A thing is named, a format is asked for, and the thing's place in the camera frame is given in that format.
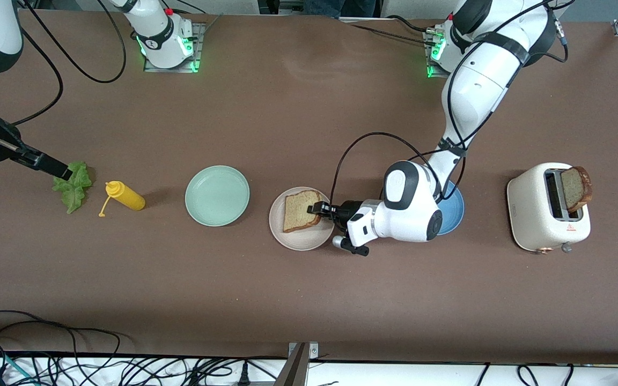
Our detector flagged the yellow mustard squeeze bottle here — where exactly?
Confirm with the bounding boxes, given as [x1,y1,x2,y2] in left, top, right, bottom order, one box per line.
[99,181,146,218]

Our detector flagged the metal clamp bracket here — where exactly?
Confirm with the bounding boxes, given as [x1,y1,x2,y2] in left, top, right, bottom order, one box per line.
[274,342,320,386]

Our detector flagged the green lettuce leaf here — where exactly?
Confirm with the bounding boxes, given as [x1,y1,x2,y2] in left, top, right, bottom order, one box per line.
[53,162,93,214]

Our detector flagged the light crust bread slice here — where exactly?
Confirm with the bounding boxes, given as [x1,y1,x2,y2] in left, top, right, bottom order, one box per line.
[283,189,323,234]

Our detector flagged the brown table cover mat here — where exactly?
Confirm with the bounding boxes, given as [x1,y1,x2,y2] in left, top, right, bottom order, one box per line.
[0,8,618,365]

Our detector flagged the blue plate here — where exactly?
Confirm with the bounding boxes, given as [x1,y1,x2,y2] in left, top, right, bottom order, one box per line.
[436,181,465,235]

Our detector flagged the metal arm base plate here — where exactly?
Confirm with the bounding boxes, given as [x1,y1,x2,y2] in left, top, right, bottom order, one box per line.
[143,21,206,73]
[423,29,452,80]

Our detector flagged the black braided cable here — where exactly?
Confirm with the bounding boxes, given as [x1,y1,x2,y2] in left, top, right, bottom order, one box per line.
[351,15,434,44]

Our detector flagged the white toaster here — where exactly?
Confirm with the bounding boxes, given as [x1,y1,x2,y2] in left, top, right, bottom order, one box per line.
[506,162,592,254]

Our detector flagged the beige plate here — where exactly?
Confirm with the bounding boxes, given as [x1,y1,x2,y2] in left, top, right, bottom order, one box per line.
[269,187,336,251]

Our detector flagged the person in dark trousers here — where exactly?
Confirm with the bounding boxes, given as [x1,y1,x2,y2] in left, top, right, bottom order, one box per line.
[304,0,379,18]

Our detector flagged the long black looping cable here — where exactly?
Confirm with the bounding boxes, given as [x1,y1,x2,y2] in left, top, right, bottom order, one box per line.
[0,310,123,370]

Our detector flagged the mint green plate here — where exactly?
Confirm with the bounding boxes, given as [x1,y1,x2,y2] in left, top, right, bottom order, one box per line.
[185,165,251,227]

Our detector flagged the dark crust bread slice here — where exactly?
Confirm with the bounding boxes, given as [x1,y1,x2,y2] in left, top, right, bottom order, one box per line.
[560,166,593,214]

